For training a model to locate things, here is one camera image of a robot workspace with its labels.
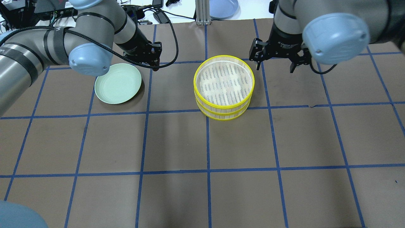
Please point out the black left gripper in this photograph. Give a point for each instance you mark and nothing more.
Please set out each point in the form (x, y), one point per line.
(134, 45)

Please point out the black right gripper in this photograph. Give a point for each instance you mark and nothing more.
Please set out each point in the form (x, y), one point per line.
(286, 40)

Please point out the yellow steamer layer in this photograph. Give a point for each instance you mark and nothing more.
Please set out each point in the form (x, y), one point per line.
(223, 82)
(222, 114)

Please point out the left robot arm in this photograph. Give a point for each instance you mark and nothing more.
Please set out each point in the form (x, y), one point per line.
(48, 97)

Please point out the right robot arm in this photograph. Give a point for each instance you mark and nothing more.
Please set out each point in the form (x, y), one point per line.
(328, 31)

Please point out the light green plate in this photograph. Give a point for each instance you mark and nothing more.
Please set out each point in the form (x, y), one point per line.
(120, 84)

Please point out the blue plate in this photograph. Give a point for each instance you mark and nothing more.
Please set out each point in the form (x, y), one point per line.
(223, 9)

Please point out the aluminium frame post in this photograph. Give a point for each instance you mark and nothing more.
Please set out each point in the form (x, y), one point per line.
(202, 10)

